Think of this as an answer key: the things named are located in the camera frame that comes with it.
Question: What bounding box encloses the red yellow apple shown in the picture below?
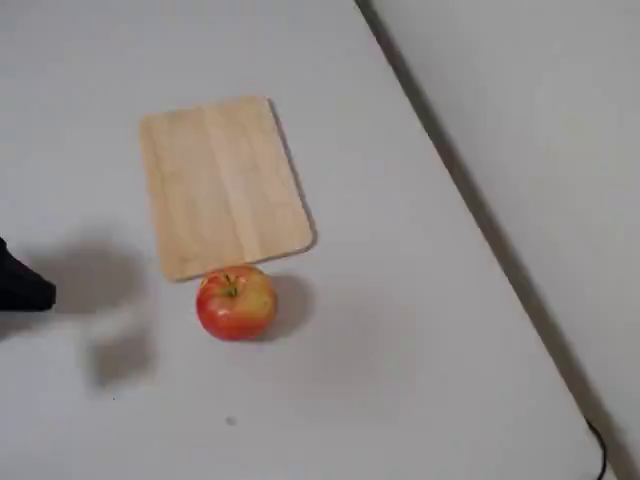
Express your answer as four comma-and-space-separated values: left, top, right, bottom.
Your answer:
195, 264, 278, 343

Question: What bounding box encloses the light wooden cutting board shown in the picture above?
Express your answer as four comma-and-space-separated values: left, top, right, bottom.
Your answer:
139, 95, 318, 284

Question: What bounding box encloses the thin black floor cable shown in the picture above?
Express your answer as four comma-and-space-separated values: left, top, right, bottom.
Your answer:
585, 420, 609, 480

